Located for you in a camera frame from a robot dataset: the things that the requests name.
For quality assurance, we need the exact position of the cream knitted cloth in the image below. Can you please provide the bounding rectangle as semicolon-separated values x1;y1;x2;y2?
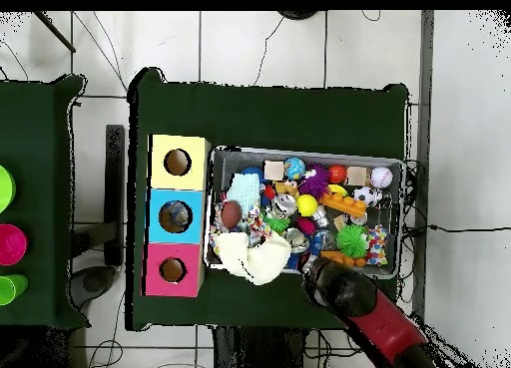
214;230;293;286

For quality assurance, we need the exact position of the shallow silver mesh bin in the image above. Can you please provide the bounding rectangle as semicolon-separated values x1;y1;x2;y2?
202;145;406;279

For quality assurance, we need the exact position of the wooden box with three holes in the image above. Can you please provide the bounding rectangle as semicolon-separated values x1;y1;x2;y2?
141;134;212;298

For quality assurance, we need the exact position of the brown toy football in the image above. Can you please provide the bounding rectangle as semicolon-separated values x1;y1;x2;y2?
221;199;244;230

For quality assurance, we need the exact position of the blue white patterned ball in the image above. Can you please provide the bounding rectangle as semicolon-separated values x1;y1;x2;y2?
283;157;306;181

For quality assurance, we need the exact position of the smooth yellow ball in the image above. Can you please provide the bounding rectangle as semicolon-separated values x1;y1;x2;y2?
295;193;319;217

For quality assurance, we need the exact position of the purple spiky ball with eyes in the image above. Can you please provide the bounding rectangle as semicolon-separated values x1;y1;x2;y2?
297;165;331;200

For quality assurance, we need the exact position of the dark green table cloth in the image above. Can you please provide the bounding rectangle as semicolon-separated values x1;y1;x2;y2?
125;67;409;339

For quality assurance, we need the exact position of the red orange ball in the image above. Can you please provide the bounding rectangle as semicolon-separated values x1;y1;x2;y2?
327;164;347;184

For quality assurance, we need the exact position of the orange toy building brick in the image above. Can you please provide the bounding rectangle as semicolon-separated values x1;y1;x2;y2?
318;191;367;218

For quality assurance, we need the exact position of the green spiky ball with eyes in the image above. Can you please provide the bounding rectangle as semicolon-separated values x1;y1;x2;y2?
335;223;370;259

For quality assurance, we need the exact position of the white baseball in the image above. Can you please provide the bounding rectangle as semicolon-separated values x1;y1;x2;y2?
368;166;394;189

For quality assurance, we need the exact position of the black upright panel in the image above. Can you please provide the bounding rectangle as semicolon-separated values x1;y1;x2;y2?
104;124;126;267

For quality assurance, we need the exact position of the dark green side table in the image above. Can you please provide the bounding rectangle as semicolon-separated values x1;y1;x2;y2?
0;74;91;331

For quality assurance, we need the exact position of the pink plastic cup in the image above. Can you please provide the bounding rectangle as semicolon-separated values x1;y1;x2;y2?
0;222;28;266

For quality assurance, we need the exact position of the lime green plastic cup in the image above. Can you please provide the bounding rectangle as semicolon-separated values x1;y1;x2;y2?
0;165;17;214
0;273;30;306

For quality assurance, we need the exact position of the black slanted rod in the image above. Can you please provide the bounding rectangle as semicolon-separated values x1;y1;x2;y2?
33;10;77;54

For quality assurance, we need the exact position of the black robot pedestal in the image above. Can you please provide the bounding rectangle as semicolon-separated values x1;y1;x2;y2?
213;325;308;368

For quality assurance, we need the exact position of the black floor power cable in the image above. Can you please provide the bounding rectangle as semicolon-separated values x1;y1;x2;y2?
402;222;511;234

